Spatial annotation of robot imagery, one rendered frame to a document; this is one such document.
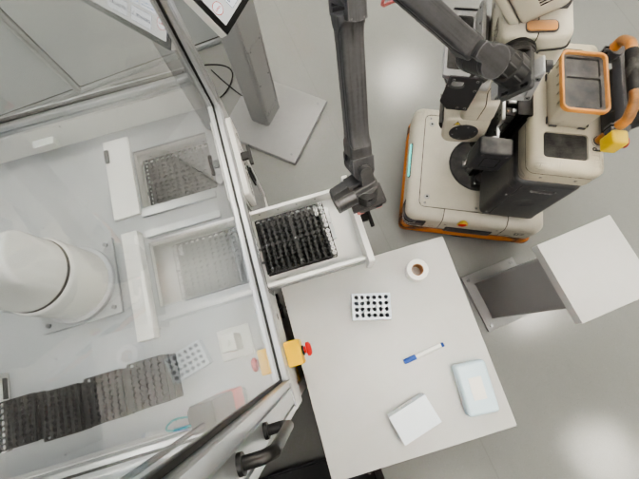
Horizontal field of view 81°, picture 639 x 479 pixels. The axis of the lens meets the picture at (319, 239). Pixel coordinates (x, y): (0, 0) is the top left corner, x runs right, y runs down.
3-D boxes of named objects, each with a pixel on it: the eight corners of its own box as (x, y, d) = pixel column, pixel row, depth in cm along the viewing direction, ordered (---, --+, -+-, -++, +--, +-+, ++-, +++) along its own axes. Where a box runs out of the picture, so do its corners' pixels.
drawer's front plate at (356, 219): (345, 187, 129) (346, 174, 118) (372, 267, 121) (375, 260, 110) (340, 188, 128) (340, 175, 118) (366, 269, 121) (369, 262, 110)
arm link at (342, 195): (370, 163, 92) (357, 150, 99) (329, 185, 92) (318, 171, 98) (382, 200, 100) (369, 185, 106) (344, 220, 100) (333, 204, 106)
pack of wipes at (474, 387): (450, 364, 118) (454, 365, 114) (479, 358, 118) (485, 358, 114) (464, 415, 114) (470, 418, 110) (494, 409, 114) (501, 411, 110)
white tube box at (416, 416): (420, 392, 116) (424, 393, 111) (437, 418, 114) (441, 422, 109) (386, 413, 115) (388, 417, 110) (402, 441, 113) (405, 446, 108)
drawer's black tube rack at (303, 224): (322, 208, 125) (321, 201, 119) (338, 258, 121) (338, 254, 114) (258, 227, 124) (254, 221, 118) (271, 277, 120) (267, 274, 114)
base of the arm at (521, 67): (534, 87, 91) (534, 47, 94) (516, 71, 87) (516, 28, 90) (500, 103, 98) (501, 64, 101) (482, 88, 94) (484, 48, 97)
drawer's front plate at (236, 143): (238, 133, 136) (229, 116, 125) (257, 205, 128) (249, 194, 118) (233, 134, 136) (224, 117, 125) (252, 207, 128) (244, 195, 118)
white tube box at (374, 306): (388, 294, 124) (390, 292, 121) (390, 319, 122) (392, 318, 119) (351, 295, 125) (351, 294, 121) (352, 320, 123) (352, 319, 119)
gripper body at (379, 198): (346, 195, 112) (345, 186, 105) (378, 183, 112) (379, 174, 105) (354, 215, 110) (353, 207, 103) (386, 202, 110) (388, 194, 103)
